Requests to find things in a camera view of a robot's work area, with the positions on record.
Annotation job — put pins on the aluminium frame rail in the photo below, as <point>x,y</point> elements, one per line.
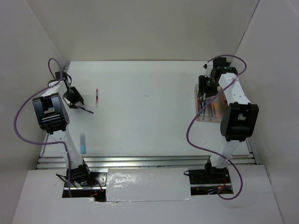
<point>138,162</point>

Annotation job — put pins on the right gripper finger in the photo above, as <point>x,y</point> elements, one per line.
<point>202,86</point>
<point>210,88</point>

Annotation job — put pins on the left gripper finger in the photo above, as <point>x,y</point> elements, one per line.
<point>79,99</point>
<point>70,104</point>

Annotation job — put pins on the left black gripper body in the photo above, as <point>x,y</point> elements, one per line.
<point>71,95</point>

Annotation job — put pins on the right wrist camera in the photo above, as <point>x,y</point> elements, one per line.
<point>208,69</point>

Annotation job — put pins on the clear container middle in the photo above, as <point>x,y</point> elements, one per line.
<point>220,102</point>

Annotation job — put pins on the yellow cap highlighter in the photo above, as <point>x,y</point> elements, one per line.
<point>218,111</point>

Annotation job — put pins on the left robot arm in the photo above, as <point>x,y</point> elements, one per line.
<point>52,117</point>

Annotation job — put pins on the pink cap highlighter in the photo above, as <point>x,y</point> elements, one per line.
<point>225,101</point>

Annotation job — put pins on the purple refill pen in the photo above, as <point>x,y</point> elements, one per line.
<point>91,112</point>

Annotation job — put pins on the green gel pen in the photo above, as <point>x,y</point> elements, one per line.
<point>202,114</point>

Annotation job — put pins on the blue cap highlighter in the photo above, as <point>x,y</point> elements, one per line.
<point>82,143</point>

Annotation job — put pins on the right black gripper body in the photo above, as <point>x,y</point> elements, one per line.
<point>214,82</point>

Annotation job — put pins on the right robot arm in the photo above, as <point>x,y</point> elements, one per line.
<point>239,118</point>

